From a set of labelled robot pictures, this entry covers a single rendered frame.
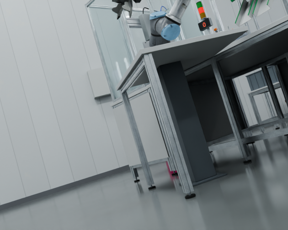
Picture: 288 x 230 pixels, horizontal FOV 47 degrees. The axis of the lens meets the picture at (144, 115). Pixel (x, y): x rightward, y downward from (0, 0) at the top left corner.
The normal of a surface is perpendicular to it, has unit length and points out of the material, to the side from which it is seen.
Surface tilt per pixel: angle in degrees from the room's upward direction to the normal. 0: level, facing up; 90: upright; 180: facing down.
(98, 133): 90
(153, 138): 90
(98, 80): 90
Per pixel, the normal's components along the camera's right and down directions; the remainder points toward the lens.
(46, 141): 0.23, -0.15
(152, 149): -0.72, 0.16
